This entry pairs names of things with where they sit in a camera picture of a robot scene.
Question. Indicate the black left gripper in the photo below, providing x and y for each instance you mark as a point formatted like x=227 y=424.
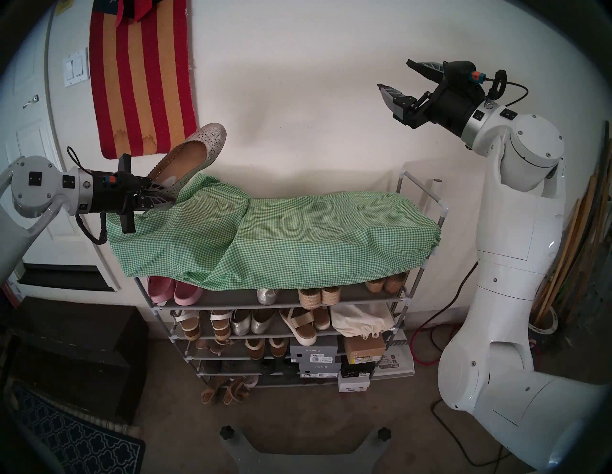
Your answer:
x=119 y=198

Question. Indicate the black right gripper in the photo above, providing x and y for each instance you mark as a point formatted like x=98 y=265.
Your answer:
x=452 y=107

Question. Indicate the silver perforated shoe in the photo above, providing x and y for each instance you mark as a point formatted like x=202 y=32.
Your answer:
x=191 y=157
x=266 y=297

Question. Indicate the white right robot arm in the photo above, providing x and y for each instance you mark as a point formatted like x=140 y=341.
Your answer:
x=516 y=229

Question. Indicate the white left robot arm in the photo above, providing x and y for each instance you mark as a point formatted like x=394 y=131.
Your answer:
x=36 y=186

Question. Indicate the pink slip-on shoe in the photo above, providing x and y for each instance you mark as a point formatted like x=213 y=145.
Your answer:
x=187 y=294
x=160 y=289

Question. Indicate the grey metal shoe rack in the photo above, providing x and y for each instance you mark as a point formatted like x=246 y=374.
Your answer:
x=229 y=297

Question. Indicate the silver metallic flat shoe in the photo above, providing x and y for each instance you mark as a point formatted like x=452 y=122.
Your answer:
x=240 y=324
x=262 y=322

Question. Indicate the brown leather shoe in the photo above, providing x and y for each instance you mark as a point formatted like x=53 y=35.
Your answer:
x=255 y=350
x=278 y=348

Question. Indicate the woven espadrille shoe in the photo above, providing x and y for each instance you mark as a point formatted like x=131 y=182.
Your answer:
x=330 y=296
x=310 y=299

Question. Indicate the tan suede shoe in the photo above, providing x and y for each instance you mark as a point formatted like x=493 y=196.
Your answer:
x=375 y=285
x=395 y=283

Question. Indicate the white plastic pipe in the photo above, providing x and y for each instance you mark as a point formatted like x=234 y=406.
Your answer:
x=437 y=188

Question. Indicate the white panel door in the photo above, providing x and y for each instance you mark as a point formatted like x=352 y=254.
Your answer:
x=28 y=129

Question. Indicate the green gingham cloth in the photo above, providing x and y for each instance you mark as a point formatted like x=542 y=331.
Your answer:
x=311 y=239

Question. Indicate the black ankle boot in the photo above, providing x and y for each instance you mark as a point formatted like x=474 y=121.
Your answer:
x=279 y=369

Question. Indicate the tall dark wooden board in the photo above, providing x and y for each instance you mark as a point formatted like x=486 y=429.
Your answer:
x=597 y=200

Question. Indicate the light grey Vionic shoebox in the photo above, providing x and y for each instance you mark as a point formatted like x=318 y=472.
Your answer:
x=313 y=351

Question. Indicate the light wooden slat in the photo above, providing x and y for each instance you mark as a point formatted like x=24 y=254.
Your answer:
x=563 y=253

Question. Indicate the dark grey Vionic shoebox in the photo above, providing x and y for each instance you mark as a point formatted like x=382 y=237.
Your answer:
x=319 y=370

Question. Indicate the black star knob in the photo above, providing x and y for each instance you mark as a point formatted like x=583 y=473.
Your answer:
x=384 y=435
x=228 y=433

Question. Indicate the brown cardboard shoebox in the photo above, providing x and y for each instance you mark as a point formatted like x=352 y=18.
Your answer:
x=363 y=349

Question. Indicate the navy patterned rug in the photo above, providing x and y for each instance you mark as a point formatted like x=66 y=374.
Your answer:
x=81 y=439

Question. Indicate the black shoebox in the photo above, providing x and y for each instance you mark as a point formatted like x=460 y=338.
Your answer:
x=357 y=369

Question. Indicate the dark pot with white rim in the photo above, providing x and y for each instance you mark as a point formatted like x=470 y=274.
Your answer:
x=550 y=321

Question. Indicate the white shoebox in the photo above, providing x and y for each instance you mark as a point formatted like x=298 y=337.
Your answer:
x=354 y=383

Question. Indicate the white flat carton with label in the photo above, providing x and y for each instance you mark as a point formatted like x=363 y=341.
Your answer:
x=400 y=360

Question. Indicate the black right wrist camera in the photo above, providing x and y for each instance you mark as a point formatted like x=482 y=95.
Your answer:
x=459 y=71

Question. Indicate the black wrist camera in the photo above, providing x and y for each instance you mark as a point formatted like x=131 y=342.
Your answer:
x=111 y=181
x=459 y=71

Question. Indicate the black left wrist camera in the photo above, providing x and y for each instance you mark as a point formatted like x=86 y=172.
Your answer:
x=111 y=181

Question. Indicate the red orange striped wall hanging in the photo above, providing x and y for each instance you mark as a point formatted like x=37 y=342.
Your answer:
x=143 y=86

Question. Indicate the white double light switch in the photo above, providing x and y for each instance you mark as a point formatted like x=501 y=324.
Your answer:
x=76 y=68

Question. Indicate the grey robot base frame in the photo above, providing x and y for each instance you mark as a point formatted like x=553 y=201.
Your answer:
x=239 y=454

